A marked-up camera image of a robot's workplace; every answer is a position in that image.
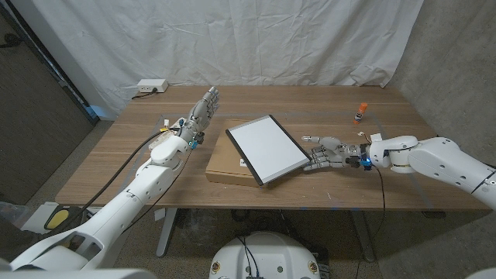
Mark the grey table leg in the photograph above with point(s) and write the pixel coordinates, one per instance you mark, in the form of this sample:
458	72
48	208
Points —
166	232
364	240

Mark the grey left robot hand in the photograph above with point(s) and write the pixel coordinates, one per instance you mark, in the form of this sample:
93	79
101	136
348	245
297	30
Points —
201	114

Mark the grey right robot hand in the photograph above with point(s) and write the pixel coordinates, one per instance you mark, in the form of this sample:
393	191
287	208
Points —
333	153

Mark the white backdrop cloth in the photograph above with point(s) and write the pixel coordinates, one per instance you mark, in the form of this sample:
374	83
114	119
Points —
232	42

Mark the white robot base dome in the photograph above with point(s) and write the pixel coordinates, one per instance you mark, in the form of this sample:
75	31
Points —
265	259

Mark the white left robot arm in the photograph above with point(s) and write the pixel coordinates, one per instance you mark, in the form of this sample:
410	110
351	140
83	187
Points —
128	203

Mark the flat brown cardboard box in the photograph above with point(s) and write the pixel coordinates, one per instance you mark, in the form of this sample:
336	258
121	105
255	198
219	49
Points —
224	162

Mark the white flat floor board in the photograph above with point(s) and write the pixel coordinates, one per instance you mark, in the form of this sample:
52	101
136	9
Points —
35	219

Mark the white power outlet box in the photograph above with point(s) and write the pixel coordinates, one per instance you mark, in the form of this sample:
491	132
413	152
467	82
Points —
152	85

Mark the beige patterned flat packet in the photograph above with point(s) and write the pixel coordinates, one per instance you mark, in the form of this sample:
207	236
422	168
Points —
157	142

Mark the small black-framed whiteboard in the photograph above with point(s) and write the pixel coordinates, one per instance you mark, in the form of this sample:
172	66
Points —
267	149

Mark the yellow and black foot pedal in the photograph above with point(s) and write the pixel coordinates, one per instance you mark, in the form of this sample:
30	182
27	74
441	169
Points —
58	219

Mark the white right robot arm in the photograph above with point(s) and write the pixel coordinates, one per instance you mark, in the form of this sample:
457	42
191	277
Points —
441	160

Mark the orange-capped glue stick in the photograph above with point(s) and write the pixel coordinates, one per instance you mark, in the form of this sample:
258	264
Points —
360	113

